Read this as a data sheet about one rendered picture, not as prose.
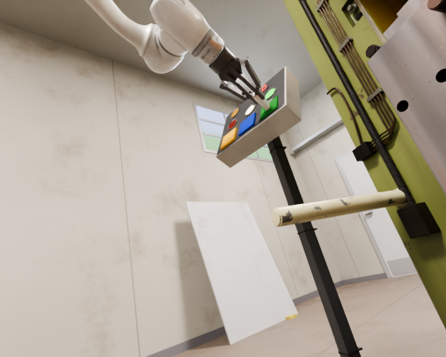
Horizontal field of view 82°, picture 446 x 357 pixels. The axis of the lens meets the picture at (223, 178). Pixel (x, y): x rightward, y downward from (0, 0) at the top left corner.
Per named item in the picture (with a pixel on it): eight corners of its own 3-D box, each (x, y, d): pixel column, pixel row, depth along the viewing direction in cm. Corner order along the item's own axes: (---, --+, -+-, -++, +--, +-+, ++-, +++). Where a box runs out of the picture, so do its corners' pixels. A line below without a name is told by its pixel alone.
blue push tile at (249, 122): (253, 123, 87) (254, 111, 93) (238, 135, 92) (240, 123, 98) (257, 126, 88) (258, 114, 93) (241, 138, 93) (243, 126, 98)
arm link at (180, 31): (218, 18, 72) (197, 43, 83) (173, -31, 65) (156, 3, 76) (200, 43, 68) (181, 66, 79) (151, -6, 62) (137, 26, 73)
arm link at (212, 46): (207, 35, 68) (224, 51, 71) (214, 23, 75) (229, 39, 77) (188, 59, 74) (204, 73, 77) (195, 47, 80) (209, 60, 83)
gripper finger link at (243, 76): (231, 66, 80) (234, 62, 79) (256, 89, 85) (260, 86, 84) (229, 71, 77) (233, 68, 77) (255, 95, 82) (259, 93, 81)
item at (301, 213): (284, 225, 57) (277, 203, 59) (273, 231, 62) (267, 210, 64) (413, 202, 73) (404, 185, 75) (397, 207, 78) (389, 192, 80)
